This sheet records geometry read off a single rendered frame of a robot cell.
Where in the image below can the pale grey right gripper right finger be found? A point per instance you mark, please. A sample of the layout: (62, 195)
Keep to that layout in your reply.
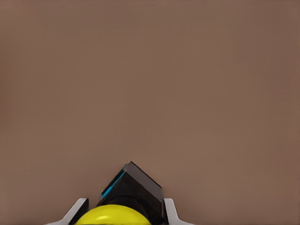
(170, 211)

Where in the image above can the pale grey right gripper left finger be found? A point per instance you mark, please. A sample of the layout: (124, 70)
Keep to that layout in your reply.
(76, 209)

